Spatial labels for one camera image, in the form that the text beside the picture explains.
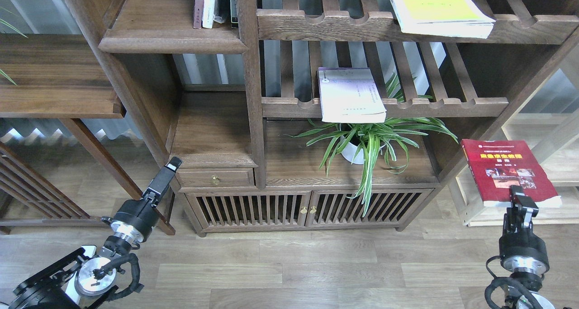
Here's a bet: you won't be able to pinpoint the dark green upright book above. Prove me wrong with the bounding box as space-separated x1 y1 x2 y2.
230 0 239 29

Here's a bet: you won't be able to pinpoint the green leaves at left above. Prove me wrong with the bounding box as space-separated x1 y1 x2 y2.
0 5 28 86

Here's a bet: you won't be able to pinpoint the white upright book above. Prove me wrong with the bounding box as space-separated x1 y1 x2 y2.
201 0 216 29

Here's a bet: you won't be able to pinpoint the green spider plant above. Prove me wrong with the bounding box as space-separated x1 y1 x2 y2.
292 73 459 217

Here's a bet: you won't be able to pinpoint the brass drawer knob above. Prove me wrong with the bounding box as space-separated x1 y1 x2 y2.
211 175 221 186

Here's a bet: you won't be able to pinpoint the dark brown upright book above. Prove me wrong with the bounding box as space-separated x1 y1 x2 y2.
193 0 204 29

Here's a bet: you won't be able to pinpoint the yellow green book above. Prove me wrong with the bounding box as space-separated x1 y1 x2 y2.
390 0 495 38

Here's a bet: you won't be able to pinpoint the red cover book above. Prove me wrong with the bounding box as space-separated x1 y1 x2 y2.
460 139 562 208

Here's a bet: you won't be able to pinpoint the dark wooden bookshelf cabinet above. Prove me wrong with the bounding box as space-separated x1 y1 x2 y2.
64 0 578 236

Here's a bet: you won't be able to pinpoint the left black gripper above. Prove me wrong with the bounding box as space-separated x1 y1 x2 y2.
102 157 183 243

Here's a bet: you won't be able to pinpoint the white plant pot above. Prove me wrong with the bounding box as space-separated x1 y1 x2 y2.
341 136 365 165

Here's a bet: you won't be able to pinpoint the light wooden shelf rack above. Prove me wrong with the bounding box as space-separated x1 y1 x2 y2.
434 41 578 226

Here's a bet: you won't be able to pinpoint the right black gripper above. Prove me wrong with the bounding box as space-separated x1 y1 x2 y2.
499 185 550 273

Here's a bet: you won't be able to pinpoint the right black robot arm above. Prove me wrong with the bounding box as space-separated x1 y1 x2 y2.
484 185 554 309

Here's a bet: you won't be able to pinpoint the white purple book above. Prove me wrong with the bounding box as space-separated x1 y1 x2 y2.
318 67 386 124

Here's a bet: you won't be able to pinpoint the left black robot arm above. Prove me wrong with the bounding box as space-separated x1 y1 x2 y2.
9 157 182 309

